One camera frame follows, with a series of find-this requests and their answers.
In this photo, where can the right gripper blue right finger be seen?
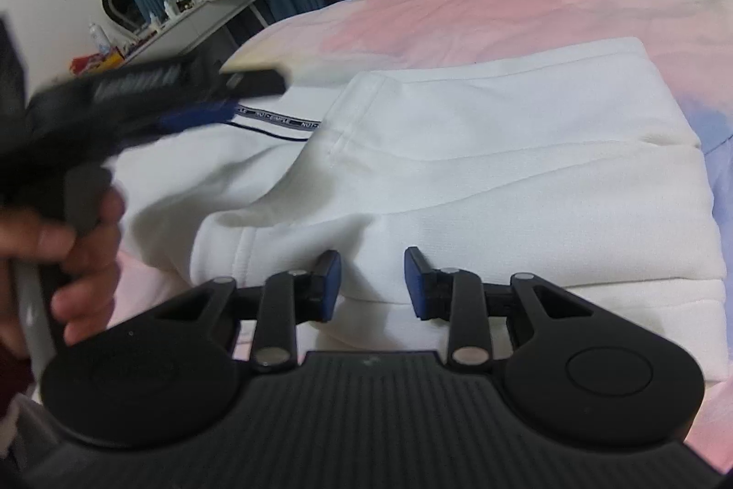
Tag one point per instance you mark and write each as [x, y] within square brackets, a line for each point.
[456, 296]

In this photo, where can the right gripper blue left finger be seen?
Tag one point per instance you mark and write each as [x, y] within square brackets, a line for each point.
[289, 299]

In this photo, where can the white track pants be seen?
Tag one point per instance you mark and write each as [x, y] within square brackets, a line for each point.
[576, 164]

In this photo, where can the person's left hand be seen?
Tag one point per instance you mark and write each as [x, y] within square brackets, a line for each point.
[84, 306]

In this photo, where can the white dressing table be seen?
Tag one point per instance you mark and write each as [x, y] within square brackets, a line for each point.
[189, 30]

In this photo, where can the pastel tie-dye bed sheet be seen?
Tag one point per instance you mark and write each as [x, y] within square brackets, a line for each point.
[688, 41]

